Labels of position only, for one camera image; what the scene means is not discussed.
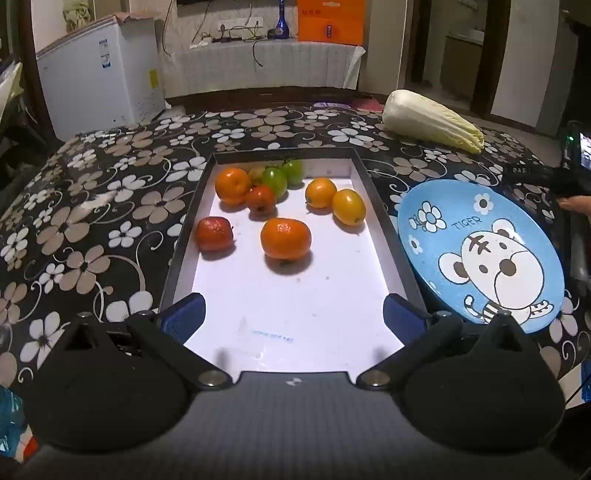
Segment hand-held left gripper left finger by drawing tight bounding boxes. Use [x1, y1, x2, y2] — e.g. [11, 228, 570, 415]
[60, 292, 234, 391]

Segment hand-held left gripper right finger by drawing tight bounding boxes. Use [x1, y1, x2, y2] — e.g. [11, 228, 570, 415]
[355, 293, 532, 391]

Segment blue cartoon tiger plate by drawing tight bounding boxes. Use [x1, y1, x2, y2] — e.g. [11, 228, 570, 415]
[397, 179, 565, 335]

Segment red apple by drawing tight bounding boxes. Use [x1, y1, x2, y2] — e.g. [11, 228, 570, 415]
[196, 216, 234, 253]

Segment black rimmed white box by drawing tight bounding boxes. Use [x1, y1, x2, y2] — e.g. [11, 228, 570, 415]
[159, 148, 428, 374]

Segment yellow oval citrus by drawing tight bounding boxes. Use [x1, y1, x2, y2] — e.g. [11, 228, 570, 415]
[332, 189, 367, 226]

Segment large mandarin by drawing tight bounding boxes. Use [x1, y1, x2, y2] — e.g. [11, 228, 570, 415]
[260, 218, 311, 260]

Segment small red tomato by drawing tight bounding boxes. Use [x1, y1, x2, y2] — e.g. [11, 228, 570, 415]
[245, 185, 277, 216]

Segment round orange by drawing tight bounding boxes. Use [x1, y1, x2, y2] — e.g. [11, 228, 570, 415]
[215, 167, 253, 207]

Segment small orange citrus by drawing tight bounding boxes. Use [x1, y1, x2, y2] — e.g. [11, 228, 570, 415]
[305, 178, 338, 210]

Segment green tomato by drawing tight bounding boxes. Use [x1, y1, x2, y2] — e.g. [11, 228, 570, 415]
[281, 159, 305, 186]
[262, 167, 288, 200]

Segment person's right hand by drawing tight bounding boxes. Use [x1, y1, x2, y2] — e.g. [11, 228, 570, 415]
[557, 195, 591, 212]

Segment black floral tablecloth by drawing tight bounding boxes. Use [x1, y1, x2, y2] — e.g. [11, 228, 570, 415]
[0, 105, 591, 407]

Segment napa cabbage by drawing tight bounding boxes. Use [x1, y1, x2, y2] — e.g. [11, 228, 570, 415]
[382, 89, 485, 154]

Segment blue plastic bag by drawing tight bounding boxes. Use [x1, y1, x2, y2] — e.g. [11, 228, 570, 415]
[0, 385, 26, 457]

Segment dark wooden low cabinet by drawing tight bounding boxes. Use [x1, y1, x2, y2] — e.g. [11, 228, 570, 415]
[165, 85, 389, 110]

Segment white chest freezer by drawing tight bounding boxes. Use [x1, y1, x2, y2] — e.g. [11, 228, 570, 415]
[36, 14, 167, 141]

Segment white cabinet cover cloth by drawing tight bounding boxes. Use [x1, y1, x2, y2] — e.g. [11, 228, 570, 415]
[182, 39, 365, 90]

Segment orange cardboard box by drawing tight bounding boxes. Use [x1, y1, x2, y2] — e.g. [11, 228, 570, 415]
[297, 0, 365, 46]

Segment brown cardboard piece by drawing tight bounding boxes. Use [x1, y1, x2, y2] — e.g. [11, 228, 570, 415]
[113, 10, 161, 25]

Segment blue glass bottle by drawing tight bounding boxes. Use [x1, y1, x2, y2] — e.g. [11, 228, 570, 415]
[275, 0, 291, 38]

